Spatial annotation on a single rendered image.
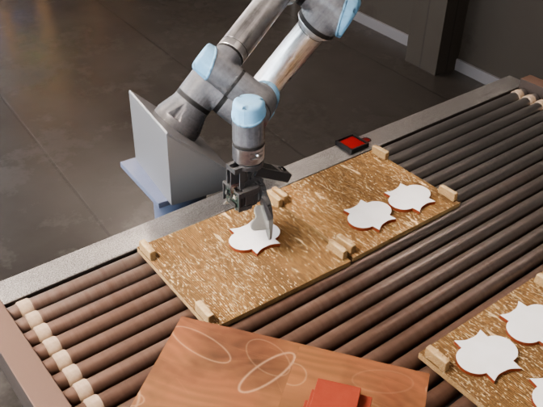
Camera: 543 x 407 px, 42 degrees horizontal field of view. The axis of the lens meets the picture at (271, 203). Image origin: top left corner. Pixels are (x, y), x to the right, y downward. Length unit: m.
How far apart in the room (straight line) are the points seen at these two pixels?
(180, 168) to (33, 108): 2.68
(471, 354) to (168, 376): 0.64
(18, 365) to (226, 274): 0.51
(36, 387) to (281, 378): 0.49
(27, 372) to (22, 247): 1.93
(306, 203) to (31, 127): 2.70
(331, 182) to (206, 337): 0.79
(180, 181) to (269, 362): 0.80
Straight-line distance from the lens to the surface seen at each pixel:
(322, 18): 1.89
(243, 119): 1.56
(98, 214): 3.55
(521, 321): 1.68
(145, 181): 2.16
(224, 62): 1.65
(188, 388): 1.33
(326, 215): 1.90
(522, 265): 1.88
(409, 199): 1.98
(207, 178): 2.05
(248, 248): 1.76
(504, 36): 4.86
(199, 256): 1.76
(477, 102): 2.64
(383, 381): 1.35
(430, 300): 1.71
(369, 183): 2.05
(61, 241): 3.41
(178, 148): 1.96
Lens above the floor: 2.05
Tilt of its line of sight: 35 degrees down
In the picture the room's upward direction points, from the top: 2 degrees clockwise
